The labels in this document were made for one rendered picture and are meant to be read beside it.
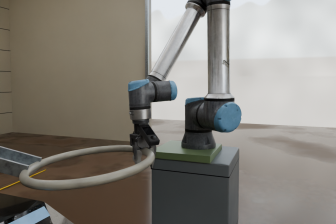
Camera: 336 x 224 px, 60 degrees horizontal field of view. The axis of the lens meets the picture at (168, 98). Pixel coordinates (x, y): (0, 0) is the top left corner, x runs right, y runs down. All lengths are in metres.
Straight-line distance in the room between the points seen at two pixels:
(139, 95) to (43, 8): 6.46
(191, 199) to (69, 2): 6.08
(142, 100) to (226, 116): 0.42
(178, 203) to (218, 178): 0.25
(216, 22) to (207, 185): 0.78
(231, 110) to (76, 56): 5.65
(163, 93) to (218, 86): 0.30
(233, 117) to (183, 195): 0.46
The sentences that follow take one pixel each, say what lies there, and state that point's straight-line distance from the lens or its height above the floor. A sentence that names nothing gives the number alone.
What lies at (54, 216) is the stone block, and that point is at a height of 0.77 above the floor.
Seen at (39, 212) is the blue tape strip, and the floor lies 0.81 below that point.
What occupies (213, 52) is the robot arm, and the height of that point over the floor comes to 1.38.
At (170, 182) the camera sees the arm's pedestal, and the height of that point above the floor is 0.73.
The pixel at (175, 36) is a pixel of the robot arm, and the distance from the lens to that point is 1.47.
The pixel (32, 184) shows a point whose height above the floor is 0.92.
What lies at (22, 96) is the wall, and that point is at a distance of 7.87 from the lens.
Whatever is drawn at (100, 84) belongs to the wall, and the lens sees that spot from 6.42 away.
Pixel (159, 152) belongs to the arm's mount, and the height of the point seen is 0.88.
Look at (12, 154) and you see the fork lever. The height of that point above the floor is 0.95.
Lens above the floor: 1.24
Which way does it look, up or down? 3 degrees down
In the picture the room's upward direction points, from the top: straight up
